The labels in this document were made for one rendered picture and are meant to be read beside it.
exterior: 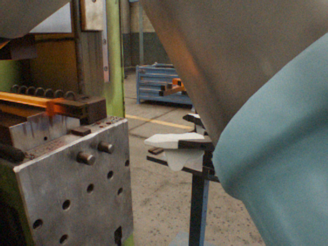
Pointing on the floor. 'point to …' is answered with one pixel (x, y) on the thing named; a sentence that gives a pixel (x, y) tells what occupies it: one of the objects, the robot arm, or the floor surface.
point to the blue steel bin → (164, 77)
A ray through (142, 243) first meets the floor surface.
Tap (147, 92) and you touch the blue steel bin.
